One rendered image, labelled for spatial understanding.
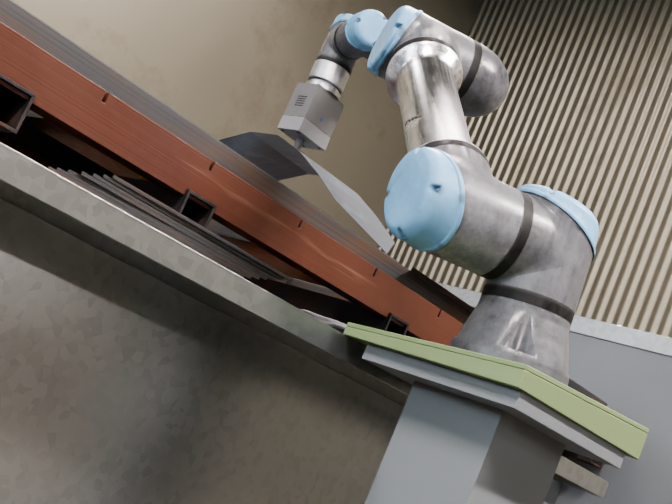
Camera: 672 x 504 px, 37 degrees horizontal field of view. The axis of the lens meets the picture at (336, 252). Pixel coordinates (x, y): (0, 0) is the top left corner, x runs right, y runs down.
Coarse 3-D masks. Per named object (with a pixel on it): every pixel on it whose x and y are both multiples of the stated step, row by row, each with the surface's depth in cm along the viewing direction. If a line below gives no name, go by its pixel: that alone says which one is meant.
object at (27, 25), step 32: (0, 0) 113; (32, 32) 117; (96, 64) 123; (128, 96) 126; (192, 128) 134; (96, 160) 162; (224, 160) 138; (288, 192) 147; (320, 224) 152; (256, 256) 190; (384, 256) 163; (320, 288) 228; (416, 288) 169; (576, 384) 208
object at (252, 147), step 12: (228, 144) 199; (240, 144) 199; (252, 144) 198; (264, 144) 197; (252, 156) 202; (264, 156) 202; (276, 156) 201; (264, 168) 207; (276, 168) 206; (288, 168) 205; (300, 168) 204
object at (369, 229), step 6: (348, 210) 172; (354, 216) 172; (360, 222) 172; (366, 222) 176; (366, 228) 172; (372, 228) 176; (372, 234) 173; (378, 234) 177; (378, 240) 173; (384, 240) 177; (390, 240) 181; (390, 246) 177
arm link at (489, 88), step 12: (492, 60) 154; (480, 72) 152; (492, 72) 153; (504, 72) 156; (480, 84) 152; (492, 84) 153; (504, 84) 156; (468, 96) 153; (480, 96) 153; (492, 96) 155; (504, 96) 158; (468, 108) 155; (480, 108) 156; (492, 108) 158
